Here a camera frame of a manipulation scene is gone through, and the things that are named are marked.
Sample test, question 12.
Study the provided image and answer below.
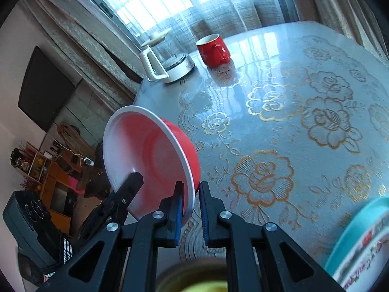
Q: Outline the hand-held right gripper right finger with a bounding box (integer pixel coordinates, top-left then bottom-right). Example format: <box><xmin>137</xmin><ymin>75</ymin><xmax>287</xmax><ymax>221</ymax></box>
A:
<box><xmin>199</xmin><ymin>182</ymin><xmax>344</xmax><ymax>292</ymax></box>

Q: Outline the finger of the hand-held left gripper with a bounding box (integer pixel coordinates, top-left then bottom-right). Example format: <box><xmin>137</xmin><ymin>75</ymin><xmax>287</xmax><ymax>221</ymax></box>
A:
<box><xmin>74</xmin><ymin>172</ymin><xmax>144</xmax><ymax>251</ymax></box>

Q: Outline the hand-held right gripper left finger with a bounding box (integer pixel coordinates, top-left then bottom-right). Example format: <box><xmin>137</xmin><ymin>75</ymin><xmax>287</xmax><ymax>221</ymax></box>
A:
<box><xmin>36</xmin><ymin>181</ymin><xmax>185</xmax><ymax>292</ymax></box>

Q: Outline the red plastic bowl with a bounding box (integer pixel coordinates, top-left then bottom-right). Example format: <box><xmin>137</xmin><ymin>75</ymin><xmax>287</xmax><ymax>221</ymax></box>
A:
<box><xmin>103</xmin><ymin>105</ymin><xmax>201</xmax><ymax>222</ymax></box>

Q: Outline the stainless steel bowl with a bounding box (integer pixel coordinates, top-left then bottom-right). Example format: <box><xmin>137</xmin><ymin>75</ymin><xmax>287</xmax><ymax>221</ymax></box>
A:
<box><xmin>155</xmin><ymin>257</ymin><xmax>231</xmax><ymax>292</ymax></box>

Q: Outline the teal plastic plate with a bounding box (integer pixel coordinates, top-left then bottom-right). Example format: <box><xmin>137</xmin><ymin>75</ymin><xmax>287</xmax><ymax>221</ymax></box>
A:
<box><xmin>324</xmin><ymin>196</ymin><xmax>389</xmax><ymax>276</ymax></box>

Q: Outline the large white patterned plate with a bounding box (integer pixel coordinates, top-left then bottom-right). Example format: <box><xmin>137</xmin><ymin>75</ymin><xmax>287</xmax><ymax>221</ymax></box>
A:
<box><xmin>331</xmin><ymin>228</ymin><xmax>389</xmax><ymax>292</ymax></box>

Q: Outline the pink plastic object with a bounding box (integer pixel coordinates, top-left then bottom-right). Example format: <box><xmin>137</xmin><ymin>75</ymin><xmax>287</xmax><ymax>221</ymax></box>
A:
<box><xmin>67</xmin><ymin>175</ymin><xmax>86</xmax><ymax>193</ymax></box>

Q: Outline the orange wooden cabinet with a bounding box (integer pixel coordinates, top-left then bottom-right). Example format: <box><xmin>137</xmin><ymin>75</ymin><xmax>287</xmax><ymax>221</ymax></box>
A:
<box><xmin>39</xmin><ymin>161</ymin><xmax>78</xmax><ymax>235</ymax></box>

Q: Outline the wooden shelf with items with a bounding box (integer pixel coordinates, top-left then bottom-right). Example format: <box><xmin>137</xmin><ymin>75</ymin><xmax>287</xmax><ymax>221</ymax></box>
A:
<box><xmin>11</xmin><ymin>141</ymin><xmax>52</xmax><ymax>189</ymax></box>

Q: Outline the dark grey flat appliance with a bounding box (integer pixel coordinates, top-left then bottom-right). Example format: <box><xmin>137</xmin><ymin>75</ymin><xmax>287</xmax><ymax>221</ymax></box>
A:
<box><xmin>2</xmin><ymin>190</ymin><xmax>61</xmax><ymax>270</ymax></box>

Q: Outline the white glass electric kettle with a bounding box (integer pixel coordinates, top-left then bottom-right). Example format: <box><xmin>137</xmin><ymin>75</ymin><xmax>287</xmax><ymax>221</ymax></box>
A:
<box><xmin>139</xmin><ymin>27</ymin><xmax>195</xmax><ymax>84</ymax></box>

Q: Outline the beige patterned curtain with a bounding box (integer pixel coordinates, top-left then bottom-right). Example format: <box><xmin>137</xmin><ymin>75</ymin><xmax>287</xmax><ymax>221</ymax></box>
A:
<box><xmin>24</xmin><ymin>0</ymin><xmax>143</xmax><ymax>113</ymax></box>
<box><xmin>274</xmin><ymin>0</ymin><xmax>389</xmax><ymax>58</ymax></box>

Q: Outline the red mug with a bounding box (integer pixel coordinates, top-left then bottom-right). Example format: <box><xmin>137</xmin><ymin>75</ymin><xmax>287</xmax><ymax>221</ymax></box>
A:
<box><xmin>196</xmin><ymin>33</ymin><xmax>230</xmax><ymax>67</ymax></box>

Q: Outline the large grid window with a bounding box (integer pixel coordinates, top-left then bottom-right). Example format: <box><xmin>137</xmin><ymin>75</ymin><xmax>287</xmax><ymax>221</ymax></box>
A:
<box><xmin>76</xmin><ymin>0</ymin><xmax>265</xmax><ymax>37</ymax></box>

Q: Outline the white sheer curtain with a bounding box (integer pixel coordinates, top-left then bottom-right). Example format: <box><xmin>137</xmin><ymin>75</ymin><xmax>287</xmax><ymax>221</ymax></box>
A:
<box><xmin>115</xmin><ymin>0</ymin><xmax>292</xmax><ymax>56</ymax></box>

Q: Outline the black wall television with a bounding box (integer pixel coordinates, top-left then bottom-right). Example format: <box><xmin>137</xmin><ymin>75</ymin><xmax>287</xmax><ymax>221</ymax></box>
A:
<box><xmin>18</xmin><ymin>46</ymin><xmax>76</xmax><ymax>132</ymax></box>

